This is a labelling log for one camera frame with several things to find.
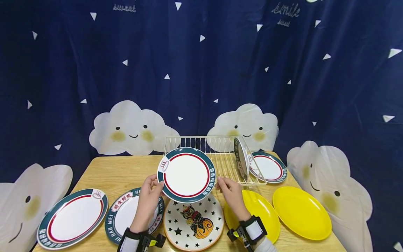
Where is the person's left hand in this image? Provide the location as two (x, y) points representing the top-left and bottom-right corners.
(130, 174), (165, 234)

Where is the person's right hand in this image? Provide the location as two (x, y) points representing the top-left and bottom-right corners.
(215, 176), (252, 222)

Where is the small green rimmed white plate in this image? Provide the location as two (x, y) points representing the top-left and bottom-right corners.
(249, 151), (288, 184)
(157, 147), (217, 204)

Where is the person's right forearm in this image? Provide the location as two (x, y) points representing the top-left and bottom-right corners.
(254, 237), (278, 252)

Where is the grey rimmed plate standing upright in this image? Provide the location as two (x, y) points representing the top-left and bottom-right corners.
(233, 137), (251, 181)

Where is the green rimmed plate red label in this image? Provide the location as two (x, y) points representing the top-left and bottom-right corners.
(104, 188), (165, 245)

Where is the yellow plate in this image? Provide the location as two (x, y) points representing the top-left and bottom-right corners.
(224, 190), (281, 244)
(272, 186), (332, 241)

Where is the star and cat print plate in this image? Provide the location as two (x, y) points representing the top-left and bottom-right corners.
(163, 192), (225, 252)

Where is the black wrist band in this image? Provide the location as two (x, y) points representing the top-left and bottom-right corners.
(227, 215), (268, 252)
(117, 227), (167, 252)

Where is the large green rimmed white plate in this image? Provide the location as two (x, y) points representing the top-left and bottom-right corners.
(36, 188), (109, 250)

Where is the white wire dish rack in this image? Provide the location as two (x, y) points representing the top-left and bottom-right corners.
(164, 136), (268, 186)

